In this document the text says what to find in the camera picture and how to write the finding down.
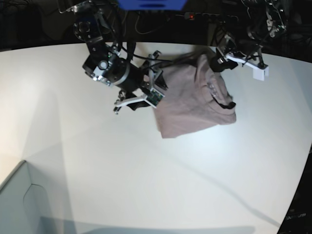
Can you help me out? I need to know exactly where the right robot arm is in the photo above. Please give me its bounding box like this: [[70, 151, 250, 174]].
[[58, 0, 167, 114]]

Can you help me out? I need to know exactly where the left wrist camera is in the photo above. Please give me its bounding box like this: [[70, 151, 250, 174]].
[[253, 67, 269, 81]]

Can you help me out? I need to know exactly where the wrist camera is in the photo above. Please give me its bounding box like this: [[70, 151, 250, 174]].
[[145, 89, 164, 108], [253, 67, 269, 81]]

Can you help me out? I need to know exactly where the grey cardboard box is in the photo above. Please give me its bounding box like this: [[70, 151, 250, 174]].
[[0, 160, 78, 234]]

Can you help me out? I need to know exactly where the pink t-shirt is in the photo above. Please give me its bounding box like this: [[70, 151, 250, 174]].
[[154, 48, 236, 138]]

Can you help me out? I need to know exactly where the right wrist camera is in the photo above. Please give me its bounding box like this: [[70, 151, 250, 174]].
[[145, 89, 164, 108]]

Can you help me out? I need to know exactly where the black power strip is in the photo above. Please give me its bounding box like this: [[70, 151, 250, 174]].
[[179, 12, 239, 24]]

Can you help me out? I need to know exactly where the blue plastic bin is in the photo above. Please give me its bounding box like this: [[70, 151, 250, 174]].
[[118, 0, 187, 11]]

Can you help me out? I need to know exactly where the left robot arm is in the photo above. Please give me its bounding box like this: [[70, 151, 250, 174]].
[[210, 0, 289, 74]]

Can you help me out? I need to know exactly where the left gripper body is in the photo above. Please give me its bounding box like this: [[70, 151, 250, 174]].
[[215, 33, 268, 69]]

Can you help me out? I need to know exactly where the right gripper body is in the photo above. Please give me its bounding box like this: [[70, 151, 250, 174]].
[[113, 50, 165, 115]]

